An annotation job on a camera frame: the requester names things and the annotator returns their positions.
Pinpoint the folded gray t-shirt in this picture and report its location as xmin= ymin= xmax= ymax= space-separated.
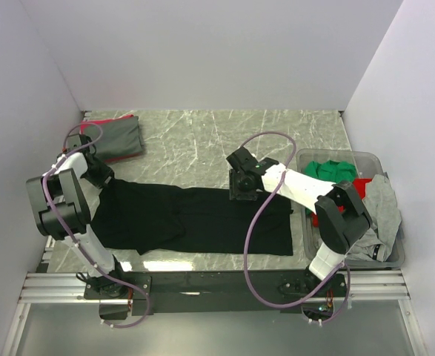
xmin=80 ymin=116 xmax=146 ymax=163

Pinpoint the black t-shirt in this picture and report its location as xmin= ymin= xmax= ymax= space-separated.
xmin=90 ymin=177 xmax=294 ymax=257

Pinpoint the black base beam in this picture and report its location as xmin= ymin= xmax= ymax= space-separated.
xmin=76 ymin=269 xmax=351 ymax=321

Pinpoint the green t-shirt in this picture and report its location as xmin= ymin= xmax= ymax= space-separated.
xmin=303 ymin=160 xmax=357 ymax=183

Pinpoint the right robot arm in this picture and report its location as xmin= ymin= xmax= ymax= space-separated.
xmin=227 ymin=147 xmax=372 ymax=296

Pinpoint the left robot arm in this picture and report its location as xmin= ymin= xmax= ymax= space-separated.
xmin=26 ymin=133 xmax=130 ymax=299

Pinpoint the red t-shirt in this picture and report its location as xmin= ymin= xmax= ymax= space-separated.
xmin=310 ymin=178 xmax=372 ymax=228

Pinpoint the aluminium rail frame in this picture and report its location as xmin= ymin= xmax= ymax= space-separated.
xmin=1 ymin=111 xmax=425 ymax=356

